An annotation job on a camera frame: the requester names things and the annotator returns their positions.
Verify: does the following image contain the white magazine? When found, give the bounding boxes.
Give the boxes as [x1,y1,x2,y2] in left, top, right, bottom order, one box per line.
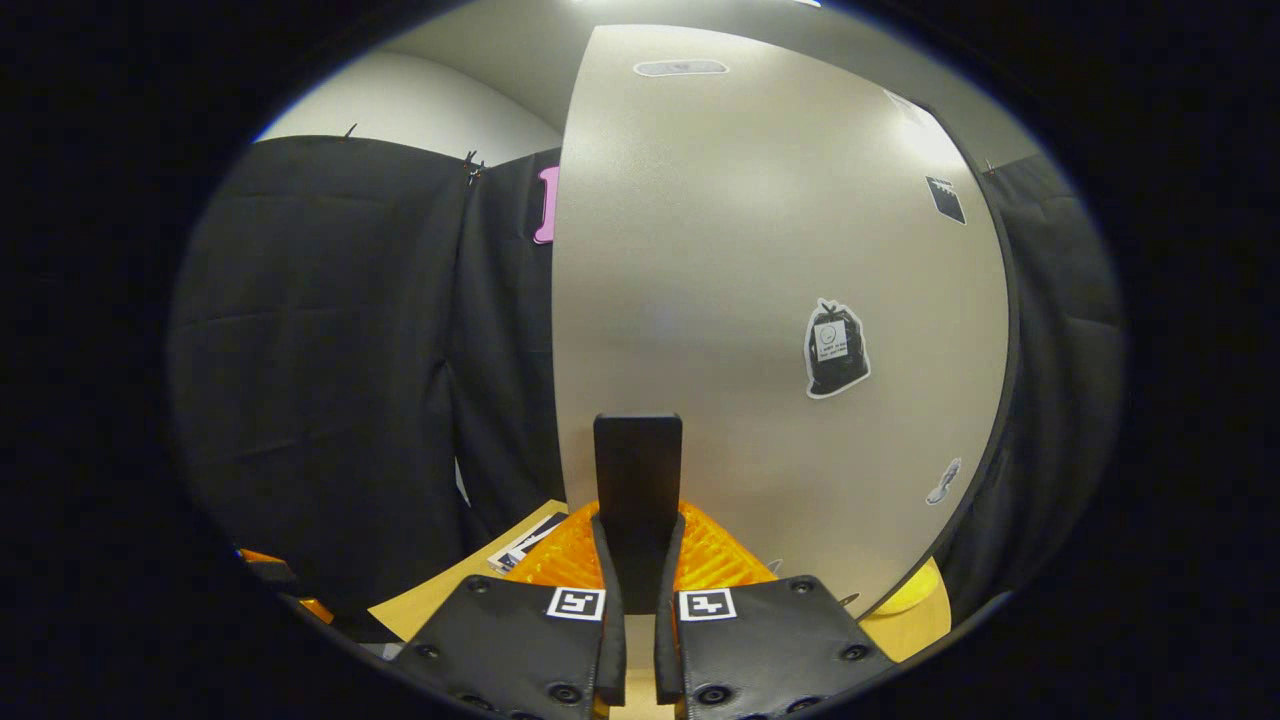
[487,512,568,576]

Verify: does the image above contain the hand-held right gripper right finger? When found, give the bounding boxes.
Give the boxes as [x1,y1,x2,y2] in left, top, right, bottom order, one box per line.
[653,500,896,720]

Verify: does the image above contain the black backdrop cloth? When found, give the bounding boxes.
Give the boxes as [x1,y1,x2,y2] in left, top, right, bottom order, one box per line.
[168,135,1126,626]

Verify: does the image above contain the yellow round object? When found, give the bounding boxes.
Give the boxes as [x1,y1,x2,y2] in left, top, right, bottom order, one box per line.
[868,557,947,617]

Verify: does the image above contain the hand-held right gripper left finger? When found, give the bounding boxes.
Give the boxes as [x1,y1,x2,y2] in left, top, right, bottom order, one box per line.
[388,500,629,720]

